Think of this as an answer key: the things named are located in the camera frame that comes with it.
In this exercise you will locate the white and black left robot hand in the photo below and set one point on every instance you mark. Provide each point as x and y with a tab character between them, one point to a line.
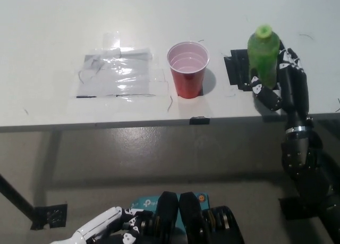
111	225

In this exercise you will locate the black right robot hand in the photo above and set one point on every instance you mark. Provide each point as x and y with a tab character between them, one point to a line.
295	95

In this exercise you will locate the green plastic bottle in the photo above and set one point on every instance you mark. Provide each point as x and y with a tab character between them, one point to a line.
263	58

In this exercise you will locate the black ribbed robot torso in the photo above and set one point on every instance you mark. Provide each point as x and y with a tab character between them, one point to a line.
192	220

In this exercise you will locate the red plastic cup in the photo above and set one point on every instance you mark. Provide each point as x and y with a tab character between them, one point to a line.
188	79

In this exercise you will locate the teal router box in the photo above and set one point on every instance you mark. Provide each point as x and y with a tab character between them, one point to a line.
147	202

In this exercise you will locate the black floor tape patch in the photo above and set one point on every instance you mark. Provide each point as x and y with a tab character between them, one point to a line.
50	216
292	209

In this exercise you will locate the black tape square patch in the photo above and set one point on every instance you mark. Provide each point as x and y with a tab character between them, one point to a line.
237	71

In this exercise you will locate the black table leg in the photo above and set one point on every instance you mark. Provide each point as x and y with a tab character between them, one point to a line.
16	198

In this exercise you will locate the clear plastic taped sheet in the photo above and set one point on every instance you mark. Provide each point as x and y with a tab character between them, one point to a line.
114	76

